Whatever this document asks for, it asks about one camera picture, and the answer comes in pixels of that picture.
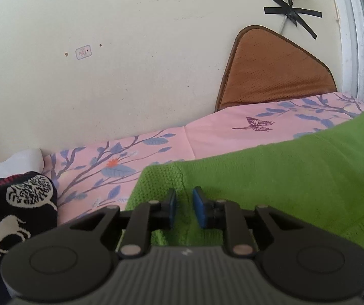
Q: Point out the navy reindeer pattern sweater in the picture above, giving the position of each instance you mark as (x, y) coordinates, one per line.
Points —
(42, 216)

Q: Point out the green navy white striped sweater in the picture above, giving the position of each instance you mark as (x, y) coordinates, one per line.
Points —
(264, 171)

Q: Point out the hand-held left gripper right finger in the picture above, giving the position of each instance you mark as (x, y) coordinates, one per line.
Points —
(199, 206)

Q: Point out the white cloth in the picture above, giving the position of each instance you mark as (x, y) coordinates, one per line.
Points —
(16, 165)

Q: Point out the brown seat cushion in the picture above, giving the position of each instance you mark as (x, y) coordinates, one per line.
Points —
(274, 70)

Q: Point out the white window frame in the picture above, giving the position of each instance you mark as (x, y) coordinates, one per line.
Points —
(352, 54)

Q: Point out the pink floral bedsheet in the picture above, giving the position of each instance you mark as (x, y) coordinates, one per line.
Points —
(201, 133)

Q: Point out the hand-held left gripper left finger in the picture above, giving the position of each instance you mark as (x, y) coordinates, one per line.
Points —
(171, 208)

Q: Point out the small wall sticker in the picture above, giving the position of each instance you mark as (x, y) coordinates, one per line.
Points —
(83, 51)

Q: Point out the black tape cross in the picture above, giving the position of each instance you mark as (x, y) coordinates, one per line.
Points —
(306, 12)

